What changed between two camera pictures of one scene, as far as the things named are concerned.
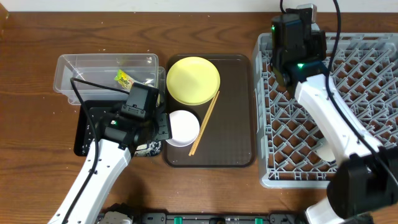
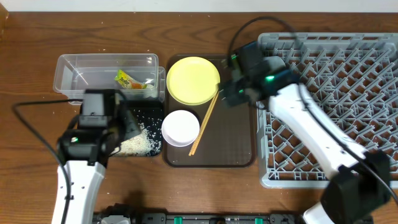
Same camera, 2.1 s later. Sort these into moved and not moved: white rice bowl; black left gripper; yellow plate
Moved: black left gripper
Not moved: yellow plate; white rice bowl
